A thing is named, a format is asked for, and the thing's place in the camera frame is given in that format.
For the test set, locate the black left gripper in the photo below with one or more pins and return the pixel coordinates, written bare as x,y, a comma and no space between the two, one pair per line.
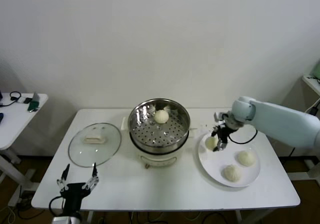
73,190

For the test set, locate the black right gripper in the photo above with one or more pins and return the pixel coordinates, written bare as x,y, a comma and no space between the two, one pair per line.
225,132

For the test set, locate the white steamed baozi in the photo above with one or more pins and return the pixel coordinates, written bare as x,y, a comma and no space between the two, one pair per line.
232,174
160,116
246,158
210,142

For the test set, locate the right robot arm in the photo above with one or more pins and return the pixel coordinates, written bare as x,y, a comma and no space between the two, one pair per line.
280,124

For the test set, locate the stainless steel steamer basket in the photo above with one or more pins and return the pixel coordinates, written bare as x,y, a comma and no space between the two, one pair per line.
136,115

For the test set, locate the white round plate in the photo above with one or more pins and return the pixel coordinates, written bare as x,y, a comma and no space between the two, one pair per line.
225,164

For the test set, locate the white table leg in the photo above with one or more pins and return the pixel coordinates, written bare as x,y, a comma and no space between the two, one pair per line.
241,217
89,217

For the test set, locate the white floor power strip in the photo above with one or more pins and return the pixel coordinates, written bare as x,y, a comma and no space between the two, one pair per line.
25,196

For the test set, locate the cream electric cooker base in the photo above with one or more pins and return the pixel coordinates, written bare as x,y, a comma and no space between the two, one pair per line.
157,160

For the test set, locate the white side desk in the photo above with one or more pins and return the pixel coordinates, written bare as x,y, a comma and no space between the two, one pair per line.
17,124

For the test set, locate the dark blue object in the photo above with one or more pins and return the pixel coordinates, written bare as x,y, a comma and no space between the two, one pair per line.
1,117

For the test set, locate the white shelf board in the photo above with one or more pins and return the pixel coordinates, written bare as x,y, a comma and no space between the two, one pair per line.
312,84

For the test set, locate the mint green appliance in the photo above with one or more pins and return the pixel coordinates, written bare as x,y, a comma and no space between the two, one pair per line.
317,70

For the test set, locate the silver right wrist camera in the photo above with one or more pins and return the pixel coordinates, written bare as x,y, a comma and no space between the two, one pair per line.
218,116

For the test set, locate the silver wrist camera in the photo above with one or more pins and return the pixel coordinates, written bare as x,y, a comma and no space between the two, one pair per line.
218,116
62,220

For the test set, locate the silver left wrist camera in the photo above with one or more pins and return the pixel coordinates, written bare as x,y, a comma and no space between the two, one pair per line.
62,220

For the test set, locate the white desk base frame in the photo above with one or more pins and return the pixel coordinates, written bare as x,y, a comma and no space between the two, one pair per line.
300,175

